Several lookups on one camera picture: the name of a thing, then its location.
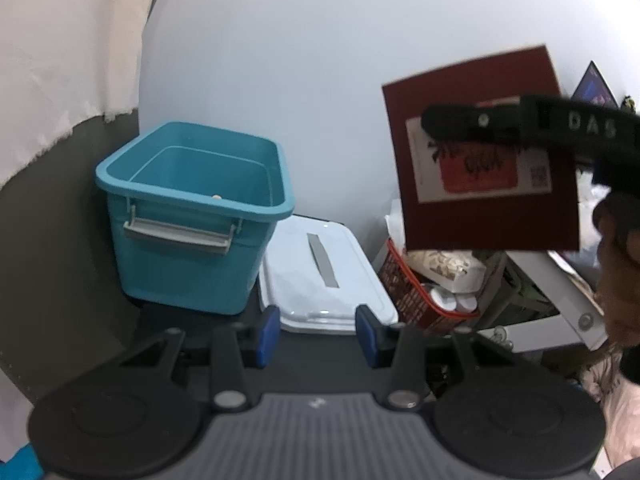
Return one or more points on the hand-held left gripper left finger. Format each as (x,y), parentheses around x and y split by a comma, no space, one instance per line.
(267,335)

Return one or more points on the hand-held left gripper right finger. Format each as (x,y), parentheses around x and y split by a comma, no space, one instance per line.
(367,340)

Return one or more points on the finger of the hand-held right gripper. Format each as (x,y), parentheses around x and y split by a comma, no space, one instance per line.
(465,120)

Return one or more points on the white plastic bin lid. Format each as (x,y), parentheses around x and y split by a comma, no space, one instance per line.
(300,285)

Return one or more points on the dark red gift box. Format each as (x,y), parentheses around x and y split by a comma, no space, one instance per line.
(475,225)

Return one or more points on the teal plastic storage bin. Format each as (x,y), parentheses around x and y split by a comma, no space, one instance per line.
(175,270)

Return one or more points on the person's right hand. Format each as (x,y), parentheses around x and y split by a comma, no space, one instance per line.
(620,280)

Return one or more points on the dark purple panel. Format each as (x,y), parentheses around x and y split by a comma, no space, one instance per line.
(592,87)

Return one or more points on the large flat black box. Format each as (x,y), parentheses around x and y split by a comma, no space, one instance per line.
(310,360)

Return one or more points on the red plastic basket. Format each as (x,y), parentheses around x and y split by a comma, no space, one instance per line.
(400,290)

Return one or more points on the white round jar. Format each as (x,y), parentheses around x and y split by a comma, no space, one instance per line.
(467,303)
(442,299)

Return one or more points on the dark grey padded panel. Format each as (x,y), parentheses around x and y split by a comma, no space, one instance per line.
(50,260)

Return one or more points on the pink floral cloth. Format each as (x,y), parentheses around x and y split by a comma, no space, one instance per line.
(620,410)

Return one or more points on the blue printed clothing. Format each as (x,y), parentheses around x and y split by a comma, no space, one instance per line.
(20,465)

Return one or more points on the cream curtain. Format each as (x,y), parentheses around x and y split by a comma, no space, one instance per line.
(60,60)

